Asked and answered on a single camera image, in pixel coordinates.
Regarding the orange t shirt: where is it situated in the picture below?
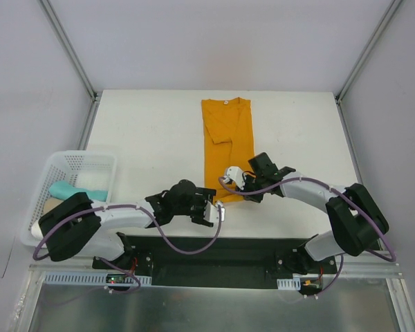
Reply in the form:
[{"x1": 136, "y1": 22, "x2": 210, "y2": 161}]
[{"x1": 201, "y1": 98, "x2": 255, "y2": 203}]

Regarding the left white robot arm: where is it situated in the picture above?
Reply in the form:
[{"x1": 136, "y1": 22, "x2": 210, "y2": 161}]
[{"x1": 30, "y1": 180, "x2": 225, "y2": 269}]

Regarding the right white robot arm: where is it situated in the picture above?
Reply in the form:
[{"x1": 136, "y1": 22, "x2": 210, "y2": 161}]
[{"x1": 232, "y1": 152, "x2": 389, "y2": 275}]

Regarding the white plastic basket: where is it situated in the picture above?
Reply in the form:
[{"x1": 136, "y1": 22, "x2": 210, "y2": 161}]
[{"x1": 20, "y1": 150, "x2": 117, "y2": 247}]

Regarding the teal rolled t shirt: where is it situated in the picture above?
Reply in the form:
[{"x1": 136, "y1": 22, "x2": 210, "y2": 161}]
[{"x1": 48, "y1": 181, "x2": 108, "y2": 201}]

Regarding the beige rolled t shirt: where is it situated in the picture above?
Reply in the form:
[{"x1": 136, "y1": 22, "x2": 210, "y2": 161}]
[{"x1": 42, "y1": 197, "x2": 64, "y2": 216}]

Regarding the white rolled t shirt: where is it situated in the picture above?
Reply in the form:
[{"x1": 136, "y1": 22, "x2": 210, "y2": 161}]
[{"x1": 30, "y1": 221, "x2": 44, "y2": 240}]

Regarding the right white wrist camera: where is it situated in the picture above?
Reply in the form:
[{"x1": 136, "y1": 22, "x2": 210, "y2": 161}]
[{"x1": 223, "y1": 166, "x2": 245, "y2": 190}]

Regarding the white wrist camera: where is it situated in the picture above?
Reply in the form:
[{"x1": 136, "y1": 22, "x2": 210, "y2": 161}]
[
  {"x1": 204, "y1": 201, "x2": 225, "y2": 224},
  {"x1": 223, "y1": 166, "x2": 245, "y2": 190}
]

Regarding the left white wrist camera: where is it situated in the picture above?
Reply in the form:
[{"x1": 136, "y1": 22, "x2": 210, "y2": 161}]
[{"x1": 204, "y1": 201, "x2": 225, "y2": 224}]

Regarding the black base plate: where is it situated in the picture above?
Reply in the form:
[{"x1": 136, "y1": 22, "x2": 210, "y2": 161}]
[{"x1": 91, "y1": 236, "x2": 338, "y2": 290}]

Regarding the right white cable duct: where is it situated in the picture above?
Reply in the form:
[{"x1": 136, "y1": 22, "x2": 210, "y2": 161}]
[{"x1": 277, "y1": 277, "x2": 301, "y2": 291}]

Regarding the white cable duct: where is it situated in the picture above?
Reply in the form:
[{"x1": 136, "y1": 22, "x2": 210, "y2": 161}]
[
  {"x1": 44, "y1": 272, "x2": 152, "y2": 287},
  {"x1": 277, "y1": 277, "x2": 301, "y2": 291}
]

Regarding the right aluminium frame post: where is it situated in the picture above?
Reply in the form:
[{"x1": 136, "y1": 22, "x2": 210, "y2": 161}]
[{"x1": 334, "y1": 0, "x2": 405, "y2": 104}]

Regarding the aluminium frame post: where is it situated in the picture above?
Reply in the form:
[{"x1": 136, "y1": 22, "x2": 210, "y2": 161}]
[
  {"x1": 37, "y1": 0, "x2": 102, "y2": 102},
  {"x1": 334, "y1": 0, "x2": 405, "y2": 104}
]

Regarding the left white cable duct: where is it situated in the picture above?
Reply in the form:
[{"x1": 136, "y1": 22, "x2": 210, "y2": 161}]
[{"x1": 44, "y1": 272, "x2": 152, "y2": 287}]

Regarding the left aluminium frame post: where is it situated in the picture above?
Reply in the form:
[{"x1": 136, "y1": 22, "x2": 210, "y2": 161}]
[{"x1": 37, "y1": 0, "x2": 102, "y2": 102}]

